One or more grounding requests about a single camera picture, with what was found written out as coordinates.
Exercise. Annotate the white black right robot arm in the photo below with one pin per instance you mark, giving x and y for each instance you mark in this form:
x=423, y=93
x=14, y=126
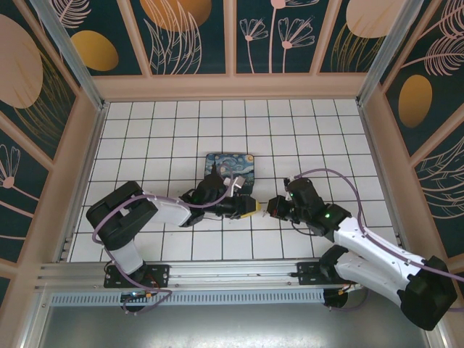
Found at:
x=362, y=239

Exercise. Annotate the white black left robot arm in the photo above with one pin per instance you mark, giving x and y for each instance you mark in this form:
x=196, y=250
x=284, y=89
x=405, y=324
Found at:
x=170, y=212

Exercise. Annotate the aluminium frame post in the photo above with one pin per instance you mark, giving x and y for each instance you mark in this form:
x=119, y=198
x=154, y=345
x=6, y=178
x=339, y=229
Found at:
x=391, y=47
x=72, y=61

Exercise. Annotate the small silver key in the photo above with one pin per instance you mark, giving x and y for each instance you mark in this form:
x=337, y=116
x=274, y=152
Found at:
x=265, y=212

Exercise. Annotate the aluminium side rail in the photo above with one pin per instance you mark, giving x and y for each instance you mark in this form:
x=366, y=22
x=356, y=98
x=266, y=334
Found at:
x=380, y=174
x=85, y=174

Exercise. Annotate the grey metal sheet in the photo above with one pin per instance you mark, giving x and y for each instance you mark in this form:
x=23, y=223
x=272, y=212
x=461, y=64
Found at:
x=217, y=326

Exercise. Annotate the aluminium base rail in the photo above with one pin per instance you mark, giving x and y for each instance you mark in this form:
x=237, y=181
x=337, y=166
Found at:
x=235, y=272

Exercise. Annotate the teal starry night print box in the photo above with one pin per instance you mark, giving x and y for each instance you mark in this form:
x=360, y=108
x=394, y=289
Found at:
x=235, y=163

